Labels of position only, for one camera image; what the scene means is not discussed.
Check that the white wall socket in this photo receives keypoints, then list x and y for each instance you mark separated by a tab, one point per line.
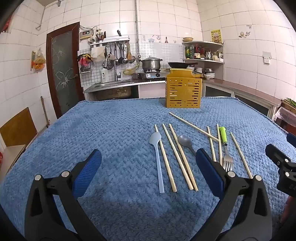
267	58

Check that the white hanging towel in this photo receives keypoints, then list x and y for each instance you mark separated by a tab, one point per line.
97	53

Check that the white soap bottle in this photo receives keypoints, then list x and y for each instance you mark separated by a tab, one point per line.
104	76

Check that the yellow perforated utensil holder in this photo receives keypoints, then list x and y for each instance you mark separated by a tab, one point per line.
183	90

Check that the stack of white dishes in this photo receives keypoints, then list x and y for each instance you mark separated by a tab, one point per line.
209	75

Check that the gas stove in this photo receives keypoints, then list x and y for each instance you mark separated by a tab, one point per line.
150	75

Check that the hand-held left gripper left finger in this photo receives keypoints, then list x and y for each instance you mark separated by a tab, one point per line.
87	171

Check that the cup of kitchen tools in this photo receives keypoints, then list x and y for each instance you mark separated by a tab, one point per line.
100	37

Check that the hanging kitchen utensils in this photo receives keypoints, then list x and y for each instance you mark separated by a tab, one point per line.
120	55

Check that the white corner shelf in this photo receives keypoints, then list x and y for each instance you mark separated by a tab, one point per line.
203	42

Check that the metal wall pipe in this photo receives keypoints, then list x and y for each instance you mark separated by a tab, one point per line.
136	23

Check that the metal faucet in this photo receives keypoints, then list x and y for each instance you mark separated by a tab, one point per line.
116	74

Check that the metal wall utensil rack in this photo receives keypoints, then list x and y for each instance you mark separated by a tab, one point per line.
108	42

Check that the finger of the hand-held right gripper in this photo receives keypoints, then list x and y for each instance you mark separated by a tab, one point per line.
291	139
276	154

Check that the grey plastic spoon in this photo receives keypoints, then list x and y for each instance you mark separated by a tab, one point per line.
183	140

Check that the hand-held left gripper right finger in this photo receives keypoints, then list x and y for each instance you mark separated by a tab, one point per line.
209	171

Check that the box of green vegetables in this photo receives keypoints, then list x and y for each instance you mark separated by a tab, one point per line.
289	105

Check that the blue knitted blanket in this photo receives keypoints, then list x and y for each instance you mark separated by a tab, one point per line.
104	129

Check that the yellow wall poster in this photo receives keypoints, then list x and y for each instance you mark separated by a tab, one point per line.
216	36

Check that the steel sink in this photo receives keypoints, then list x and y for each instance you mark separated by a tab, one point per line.
111	84

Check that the white bent wall pipe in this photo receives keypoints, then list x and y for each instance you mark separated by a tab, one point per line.
41	16

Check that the black wok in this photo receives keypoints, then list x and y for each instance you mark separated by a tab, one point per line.
178	65

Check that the beige bowl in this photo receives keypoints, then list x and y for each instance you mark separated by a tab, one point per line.
187	39

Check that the light blue plastic spoon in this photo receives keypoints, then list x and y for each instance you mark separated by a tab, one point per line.
155	139

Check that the row of condiment bottles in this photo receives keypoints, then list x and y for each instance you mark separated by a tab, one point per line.
191	52

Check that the wall electric box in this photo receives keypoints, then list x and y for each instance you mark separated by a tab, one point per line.
85	35

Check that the steel cooking pot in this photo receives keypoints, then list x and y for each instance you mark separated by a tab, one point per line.
150	64

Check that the wooden stick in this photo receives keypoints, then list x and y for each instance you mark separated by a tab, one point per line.
44	111

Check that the hanging orange plastic bag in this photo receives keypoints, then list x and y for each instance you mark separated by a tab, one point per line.
39	62

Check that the brown frosted glass door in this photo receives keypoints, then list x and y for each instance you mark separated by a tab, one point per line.
64	69

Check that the kitchen counter cabinet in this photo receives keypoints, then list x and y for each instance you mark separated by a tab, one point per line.
242	89

